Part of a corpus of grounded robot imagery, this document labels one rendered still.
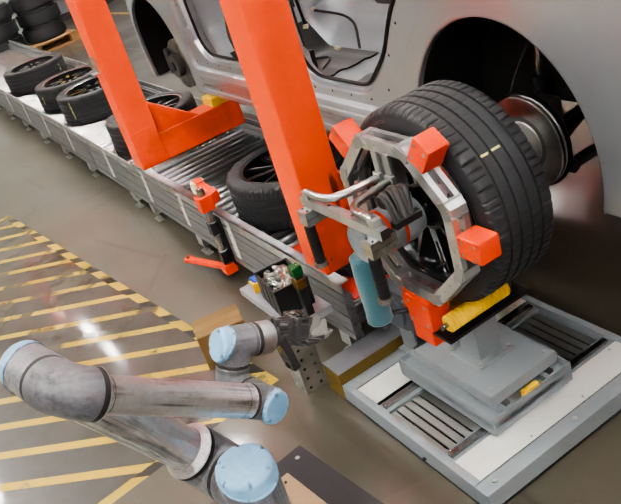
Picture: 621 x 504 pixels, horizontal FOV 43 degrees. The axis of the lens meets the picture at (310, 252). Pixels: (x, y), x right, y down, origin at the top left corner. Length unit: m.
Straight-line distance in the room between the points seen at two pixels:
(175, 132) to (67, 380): 3.04
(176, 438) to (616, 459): 1.40
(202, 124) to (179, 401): 2.99
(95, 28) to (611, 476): 3.21
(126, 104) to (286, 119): 1.94
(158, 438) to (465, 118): 1.17
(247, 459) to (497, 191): 0.96
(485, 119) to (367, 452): 1.27
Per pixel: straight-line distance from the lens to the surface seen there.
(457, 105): 2.28
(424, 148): 2.10
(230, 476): 2.00
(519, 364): 2.73
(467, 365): 2.77
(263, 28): 2.56
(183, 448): 2.04
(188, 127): 4.60
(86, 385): 1.67
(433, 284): 2.49
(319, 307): 2.84
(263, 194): 3.79
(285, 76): 2.61
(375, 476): 2.79
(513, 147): 2.24
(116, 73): 4.42
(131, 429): 1.93
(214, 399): 1.87
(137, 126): 4.49
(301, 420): 3.10
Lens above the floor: 1.96
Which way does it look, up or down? 28 degrees down
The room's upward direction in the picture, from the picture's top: 18 degrees counter-clockwise
